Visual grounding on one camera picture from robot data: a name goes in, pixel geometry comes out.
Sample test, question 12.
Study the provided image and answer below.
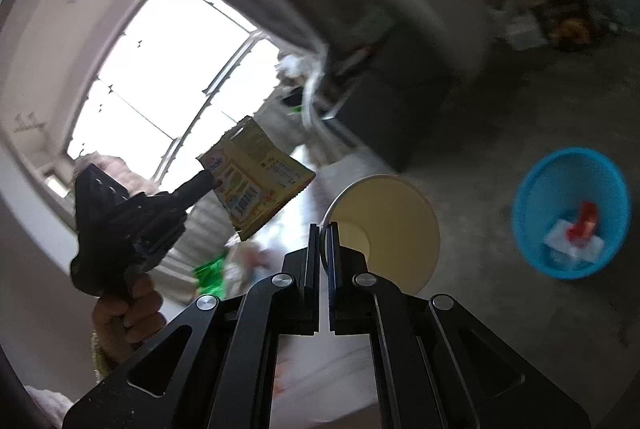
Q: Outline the dark cabinet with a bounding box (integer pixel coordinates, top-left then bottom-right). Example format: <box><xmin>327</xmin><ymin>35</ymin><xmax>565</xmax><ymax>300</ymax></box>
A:
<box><xmin>320</xmin><ymin>6</ymin><xmax>458</xmax><ymax>172</ymax></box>

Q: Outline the yellow snack packet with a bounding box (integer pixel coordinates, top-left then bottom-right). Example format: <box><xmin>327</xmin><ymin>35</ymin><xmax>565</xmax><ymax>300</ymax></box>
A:
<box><xmin>196</xmin><ymin>115</ymin><xmax>317</xmax><ymax>243</ymax></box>

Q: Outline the dark snack bag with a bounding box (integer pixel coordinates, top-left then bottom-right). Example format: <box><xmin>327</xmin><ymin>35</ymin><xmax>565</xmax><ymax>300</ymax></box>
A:
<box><xmin>540</xmin><ymin>0</ymin><xmax>598</xmax><ymax>47</ymax></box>

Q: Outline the window with metal railing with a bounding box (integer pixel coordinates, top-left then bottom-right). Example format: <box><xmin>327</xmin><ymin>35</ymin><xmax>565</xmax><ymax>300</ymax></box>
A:
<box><xmin>67</xmin><ymin>0</ymin><xmax>281</xmax><ymax>190</ymax></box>

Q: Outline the white tissue pack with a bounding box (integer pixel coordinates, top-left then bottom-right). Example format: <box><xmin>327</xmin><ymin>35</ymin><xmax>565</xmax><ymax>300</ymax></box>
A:
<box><xmin>505</xmin><ymin>9</ymin><xmax>546</xmax><ymax>50</ymax></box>

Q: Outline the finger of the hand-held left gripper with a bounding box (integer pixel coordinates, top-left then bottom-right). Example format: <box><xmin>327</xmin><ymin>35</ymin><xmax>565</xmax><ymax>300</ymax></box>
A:
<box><xmin>172</xmin><ymin>171</ymin><xmax>225</xmax><ymax>210</ymax></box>

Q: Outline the white clothes pile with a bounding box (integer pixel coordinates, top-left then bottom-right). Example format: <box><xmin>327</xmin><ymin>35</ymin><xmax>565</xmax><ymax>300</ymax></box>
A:
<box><xmin>275</xmin><ymin>53</ymin><xmax>312</xmax><ymax>86</ymax></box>

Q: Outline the person's left forearm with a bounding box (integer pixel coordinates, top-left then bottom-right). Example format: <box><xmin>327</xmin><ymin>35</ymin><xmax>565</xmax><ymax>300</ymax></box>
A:
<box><xmin>91</xmin><ymin>331</ymin><xmax>126</xmax><ymax>382</ymax></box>

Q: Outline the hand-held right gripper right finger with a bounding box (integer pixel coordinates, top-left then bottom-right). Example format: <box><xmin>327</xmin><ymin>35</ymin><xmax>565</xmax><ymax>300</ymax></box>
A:
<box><xmin>322</xmin><ymin>220</ymin><xmax>591</xmax><ymax>429</ymax></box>

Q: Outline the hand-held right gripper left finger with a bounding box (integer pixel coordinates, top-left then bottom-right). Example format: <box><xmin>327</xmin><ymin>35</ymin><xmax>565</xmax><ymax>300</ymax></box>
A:
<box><xmin>62</xmin><ymin>224</ymin><xmax>321</xmax><ymax>429</ymax></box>

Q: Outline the red wrapper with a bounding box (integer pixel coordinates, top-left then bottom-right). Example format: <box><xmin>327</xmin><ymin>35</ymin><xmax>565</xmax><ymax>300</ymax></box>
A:
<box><xmin>565</xmin><ymin>201</ymin><xmax>598</xmax><ymax>242</ymax></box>

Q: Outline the white foam cup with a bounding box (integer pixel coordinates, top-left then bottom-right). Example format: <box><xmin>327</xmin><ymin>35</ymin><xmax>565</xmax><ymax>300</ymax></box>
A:
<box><xmin>322</xmin><ymin>174</ymin><xmax>442</xmax><ymax>297</ymax></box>

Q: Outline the green snack bag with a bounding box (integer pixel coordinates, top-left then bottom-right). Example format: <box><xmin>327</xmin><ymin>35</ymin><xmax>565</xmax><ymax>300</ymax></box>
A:
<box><xmin>192</xmin><ymin>254</ymin><xmax>231</xmax><ymax>297</ymax></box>

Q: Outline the white fluffy cloth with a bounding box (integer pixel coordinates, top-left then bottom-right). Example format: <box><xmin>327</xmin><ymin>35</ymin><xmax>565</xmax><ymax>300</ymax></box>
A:
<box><xmin>25</xmin><ymin>384</ymin><xmax>76</xmax><ymax>429</ymax></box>

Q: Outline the blue plastic basket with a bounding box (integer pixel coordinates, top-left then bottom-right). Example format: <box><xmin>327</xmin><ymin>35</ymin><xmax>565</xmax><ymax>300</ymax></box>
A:
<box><xmin>512</xmin><ymin>148</ymin><xmax>632</xmax><ymax>281</ymax></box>

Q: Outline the blue and white carton box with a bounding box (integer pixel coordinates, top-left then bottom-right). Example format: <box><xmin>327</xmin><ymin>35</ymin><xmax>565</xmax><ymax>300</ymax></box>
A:
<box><xmin>544</xmin><ymin>218</ymin><xmax>603</xmax><ymax>262</ymax></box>

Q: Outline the person's left hand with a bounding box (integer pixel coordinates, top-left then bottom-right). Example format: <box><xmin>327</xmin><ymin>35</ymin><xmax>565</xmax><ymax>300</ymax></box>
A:
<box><xmin>91</xmin><ymin>274</ymin><xmax>168</xmax><ymax>372</ymax></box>

